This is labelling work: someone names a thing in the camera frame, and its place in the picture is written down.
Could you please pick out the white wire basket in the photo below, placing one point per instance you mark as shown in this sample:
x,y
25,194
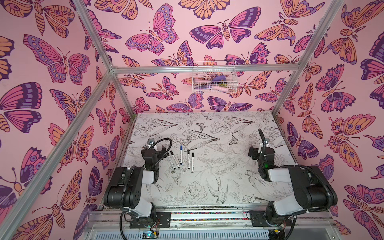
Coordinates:
x,y
215,82

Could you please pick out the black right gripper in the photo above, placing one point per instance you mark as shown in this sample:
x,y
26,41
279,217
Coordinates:
x,y
254,153

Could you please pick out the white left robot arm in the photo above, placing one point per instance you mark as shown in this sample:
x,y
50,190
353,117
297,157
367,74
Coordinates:
x,y
124,191

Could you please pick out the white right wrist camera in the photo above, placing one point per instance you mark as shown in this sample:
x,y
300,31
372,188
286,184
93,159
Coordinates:
x,y
260,147

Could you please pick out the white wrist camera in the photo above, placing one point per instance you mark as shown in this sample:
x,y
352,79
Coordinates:
x,y
260,147
150,143

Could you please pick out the aluminium frame post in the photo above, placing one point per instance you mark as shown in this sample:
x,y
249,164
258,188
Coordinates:
x,y
88,22
323,25

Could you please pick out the white marker pen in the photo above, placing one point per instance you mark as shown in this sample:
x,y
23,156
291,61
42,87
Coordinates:
x,y
181,155
189,159
193,163
171,161
177,164

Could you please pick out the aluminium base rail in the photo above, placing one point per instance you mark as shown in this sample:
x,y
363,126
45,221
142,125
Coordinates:
x,y
219,223

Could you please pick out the aluminium frame right post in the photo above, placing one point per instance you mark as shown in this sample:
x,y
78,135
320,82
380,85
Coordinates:
x,y
323,25

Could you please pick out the aluminium frame left beam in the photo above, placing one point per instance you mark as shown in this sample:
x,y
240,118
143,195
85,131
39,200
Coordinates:
x,y
26,201

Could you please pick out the aluminium frame crossbar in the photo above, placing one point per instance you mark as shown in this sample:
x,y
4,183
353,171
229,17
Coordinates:
x,y
217,68

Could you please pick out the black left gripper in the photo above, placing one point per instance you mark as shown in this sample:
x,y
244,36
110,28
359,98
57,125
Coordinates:
x,y
161,153

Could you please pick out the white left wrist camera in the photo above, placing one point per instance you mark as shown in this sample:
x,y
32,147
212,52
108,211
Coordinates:
x,y
150,143

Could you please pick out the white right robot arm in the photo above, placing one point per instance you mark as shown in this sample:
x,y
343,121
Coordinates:
x,y
312,192

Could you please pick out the green circuit board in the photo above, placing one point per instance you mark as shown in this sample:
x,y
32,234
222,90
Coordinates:
x,y
150,235

